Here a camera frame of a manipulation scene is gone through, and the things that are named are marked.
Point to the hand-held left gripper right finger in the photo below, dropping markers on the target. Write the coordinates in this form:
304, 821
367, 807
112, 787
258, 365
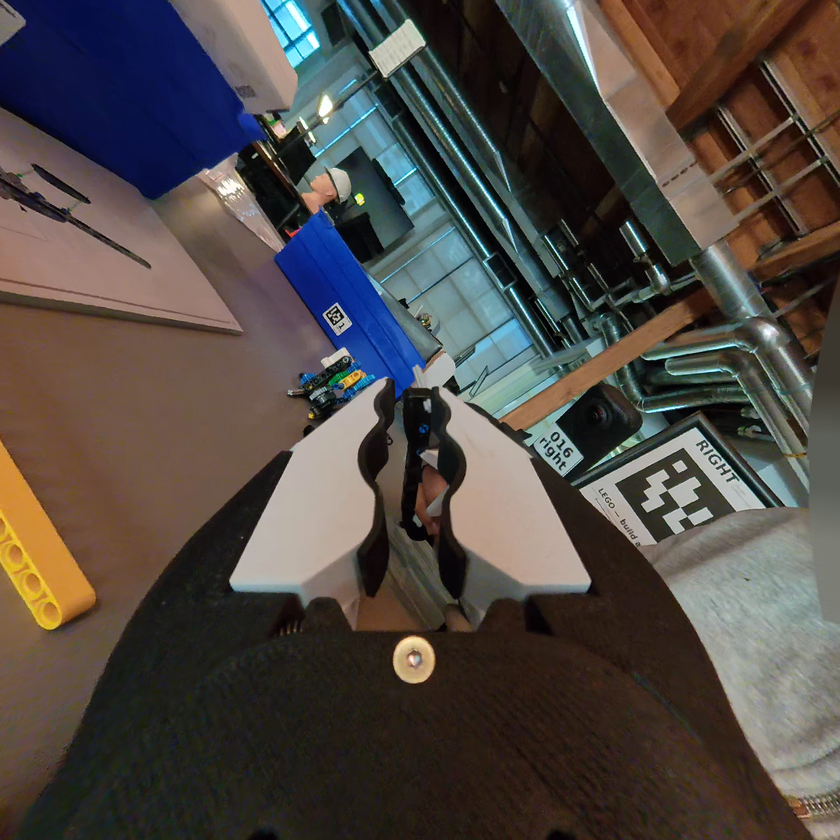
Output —
518, 525

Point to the white cardboard box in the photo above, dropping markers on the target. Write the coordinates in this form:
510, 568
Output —
243, 46

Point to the blue bin with square tag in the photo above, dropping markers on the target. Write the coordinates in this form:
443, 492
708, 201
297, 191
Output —
348, 289

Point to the white hanging sign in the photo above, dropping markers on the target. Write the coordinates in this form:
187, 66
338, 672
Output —
394, 47

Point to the flat lego instruction booklet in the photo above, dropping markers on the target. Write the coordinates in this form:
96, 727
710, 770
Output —
98, 262

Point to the metal ventilation duct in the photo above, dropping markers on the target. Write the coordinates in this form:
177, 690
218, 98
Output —
610, 118

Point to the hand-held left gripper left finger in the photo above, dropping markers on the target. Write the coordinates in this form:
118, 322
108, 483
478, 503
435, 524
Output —
308, 512

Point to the bundle of metal pipes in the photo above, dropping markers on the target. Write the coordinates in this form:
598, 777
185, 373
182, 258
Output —
715, 367

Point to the person's grey clothing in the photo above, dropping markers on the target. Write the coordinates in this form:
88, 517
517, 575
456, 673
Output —
741, 623

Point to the black lego beam with axle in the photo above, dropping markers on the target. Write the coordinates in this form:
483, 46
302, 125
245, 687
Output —
413, 469

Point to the black cabinet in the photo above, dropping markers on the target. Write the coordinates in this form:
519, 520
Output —
374, 203

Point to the pile of coloured lego pieces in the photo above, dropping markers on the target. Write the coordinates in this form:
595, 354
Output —
331, 387

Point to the large blue bin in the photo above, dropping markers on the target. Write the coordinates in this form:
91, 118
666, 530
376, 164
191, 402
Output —
118, 85

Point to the long yellow lego beam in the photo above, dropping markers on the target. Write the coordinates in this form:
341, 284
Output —
33, 564

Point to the mannequin head with hard hat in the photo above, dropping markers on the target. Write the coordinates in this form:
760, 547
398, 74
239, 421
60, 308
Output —
331, 187

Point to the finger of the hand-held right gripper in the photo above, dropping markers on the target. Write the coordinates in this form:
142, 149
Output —
517, 438

